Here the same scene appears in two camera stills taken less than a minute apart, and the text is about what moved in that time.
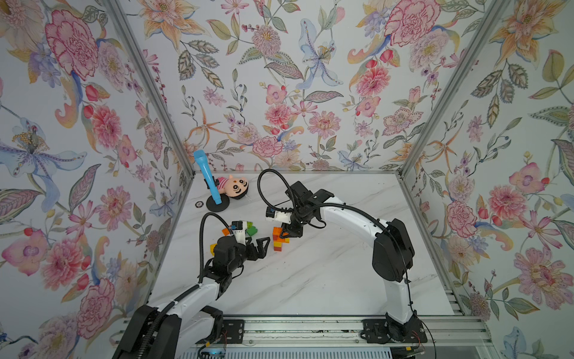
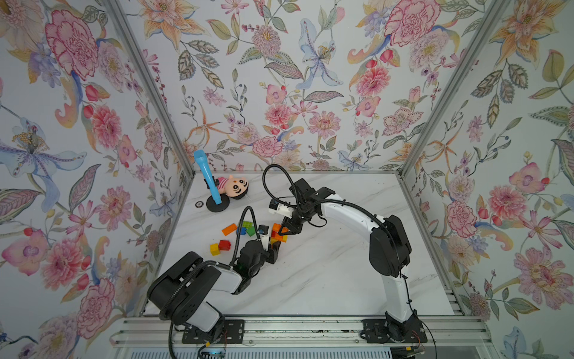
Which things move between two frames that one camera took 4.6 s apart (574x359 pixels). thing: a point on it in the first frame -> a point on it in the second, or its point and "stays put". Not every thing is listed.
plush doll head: x=234 y=187 stays put
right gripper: x=291 y=232 stays put
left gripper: x=253 y=256 -> x=273 y=253
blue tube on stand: x=200 y=154 stays put
